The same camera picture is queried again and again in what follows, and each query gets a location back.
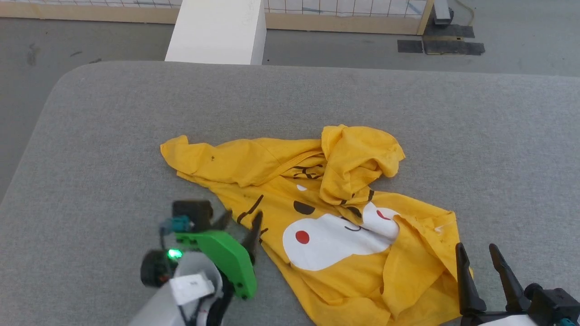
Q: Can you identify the white rectangular block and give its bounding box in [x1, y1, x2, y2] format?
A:
[164, 0, 267, 65]

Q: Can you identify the lemon print partition panel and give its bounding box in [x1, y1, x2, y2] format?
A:
[0, 0, 435, 36]

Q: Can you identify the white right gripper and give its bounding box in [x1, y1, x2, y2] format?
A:
[456, 243, 544, 326]

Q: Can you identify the large black floor mat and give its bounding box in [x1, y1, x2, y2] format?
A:
[424, 25, 485, 56]

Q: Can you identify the yellow printed t-shirt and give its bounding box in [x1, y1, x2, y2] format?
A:
[160, 125, 474, 326]

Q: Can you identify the yellow floor cable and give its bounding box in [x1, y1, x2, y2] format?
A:
[453, 0, 475, 25]

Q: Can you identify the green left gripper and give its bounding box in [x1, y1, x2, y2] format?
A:
[174, 211, 263, 299]

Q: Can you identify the grey metal stand foot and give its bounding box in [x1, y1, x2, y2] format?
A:
[433, 0, 454, 25]

